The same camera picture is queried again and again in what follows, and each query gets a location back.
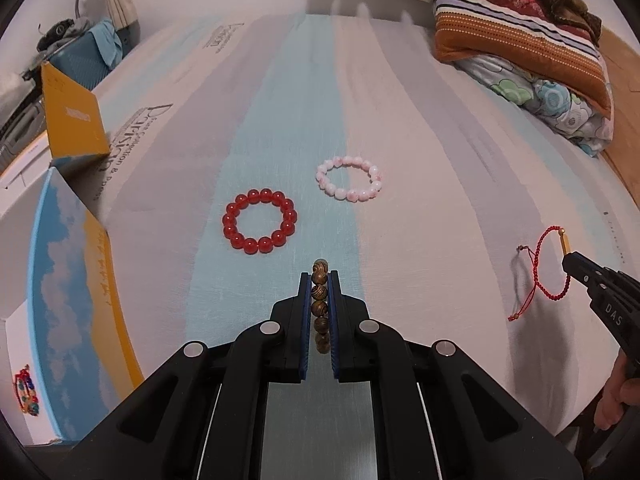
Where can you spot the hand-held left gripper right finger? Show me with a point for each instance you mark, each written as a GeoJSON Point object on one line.
{"type": "Point", "coordinates": [335, 340]}

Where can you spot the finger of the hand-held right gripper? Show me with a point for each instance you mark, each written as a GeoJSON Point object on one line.
{"type": "Point", "coordinates": [582, 270]}

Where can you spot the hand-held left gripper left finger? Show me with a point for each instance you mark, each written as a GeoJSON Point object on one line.
{"type": "Point", "coordinates": [305, 340]}

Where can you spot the blue and yellow cardboard box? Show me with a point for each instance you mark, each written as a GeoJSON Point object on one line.
{"type": "Point", "coordinates": [75, 285]}

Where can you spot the person's right hand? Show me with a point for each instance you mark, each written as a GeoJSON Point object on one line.
{"type": "Point", "coordinates": [620, 390]}

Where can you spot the striped bed sheet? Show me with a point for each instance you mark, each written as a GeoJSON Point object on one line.
{"type": "Point", "coordinates": [425, 285]}

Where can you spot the wooden headboard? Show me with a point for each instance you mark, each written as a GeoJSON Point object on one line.
{"type": "Point", "coordinates": [622, 125]}

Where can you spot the floral quilt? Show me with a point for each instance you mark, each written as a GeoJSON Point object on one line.
{"type": "Point", "coordinates": [555, 100]}

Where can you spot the striped red and orange pillow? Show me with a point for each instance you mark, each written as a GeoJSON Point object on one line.
{"type": "Point", "coordinates": [520, 35]}

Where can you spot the light blue cloth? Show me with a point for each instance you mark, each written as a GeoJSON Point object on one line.
{"type": "Point", "coordinates": [107, 42]}

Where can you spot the grey suitcase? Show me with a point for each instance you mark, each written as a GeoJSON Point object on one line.
{"type": "Point", "coordinates": [20, 120]}

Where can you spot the blue suitcase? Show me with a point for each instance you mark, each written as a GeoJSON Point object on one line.
{"type": "Point", "coordinates": [75, 60]}

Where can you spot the black bag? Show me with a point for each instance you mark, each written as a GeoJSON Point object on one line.
{"type": "Point", "coordinates": [57, 30]}

